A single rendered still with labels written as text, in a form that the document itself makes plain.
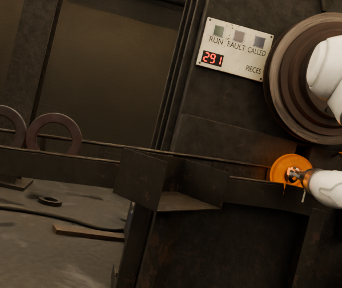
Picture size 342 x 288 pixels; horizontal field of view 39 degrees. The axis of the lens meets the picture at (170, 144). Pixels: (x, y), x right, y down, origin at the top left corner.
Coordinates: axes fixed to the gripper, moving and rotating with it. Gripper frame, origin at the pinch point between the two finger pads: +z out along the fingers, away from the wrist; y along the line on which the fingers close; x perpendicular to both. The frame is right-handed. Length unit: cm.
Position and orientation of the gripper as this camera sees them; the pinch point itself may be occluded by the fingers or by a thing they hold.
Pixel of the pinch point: (293, 171)
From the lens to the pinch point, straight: 181.9
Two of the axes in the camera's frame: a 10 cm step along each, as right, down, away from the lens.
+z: -1.1, -1.1, 9.9
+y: 9.6, 2.3, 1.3
